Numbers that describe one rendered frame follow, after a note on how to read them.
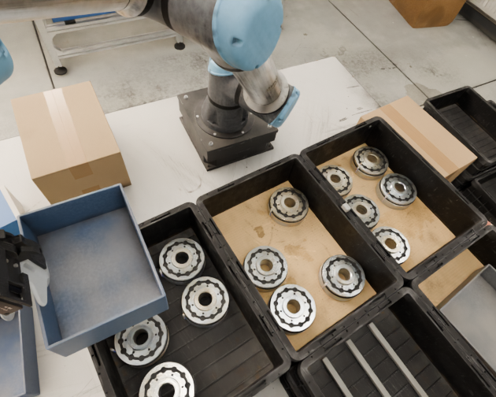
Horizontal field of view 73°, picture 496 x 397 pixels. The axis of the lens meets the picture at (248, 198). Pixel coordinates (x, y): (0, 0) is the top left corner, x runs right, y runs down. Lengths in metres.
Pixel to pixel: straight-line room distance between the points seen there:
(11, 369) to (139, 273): 0.50
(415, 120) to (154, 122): 0.87
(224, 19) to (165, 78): 2.02
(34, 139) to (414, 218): 1.04
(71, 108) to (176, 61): 1.62
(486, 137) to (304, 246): 1.33
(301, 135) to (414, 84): 1.84
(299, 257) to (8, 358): 0.71
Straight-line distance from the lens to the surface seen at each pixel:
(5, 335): 1.02
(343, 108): 1.41
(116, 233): 0.61
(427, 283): 0.96
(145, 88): 2.45
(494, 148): 1.98
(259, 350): 0.78
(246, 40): 0.52
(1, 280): 0.41
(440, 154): 1.18
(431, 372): 0.91
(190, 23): 0.55
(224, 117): 1.04
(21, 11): 0.47
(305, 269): 0.84
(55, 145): 1.03
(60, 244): 0.62
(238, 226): 0.86
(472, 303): 1.00
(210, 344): 0.78
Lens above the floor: 1.60
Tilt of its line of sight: 58 degrees down
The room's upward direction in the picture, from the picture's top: 11 degrees clockwise
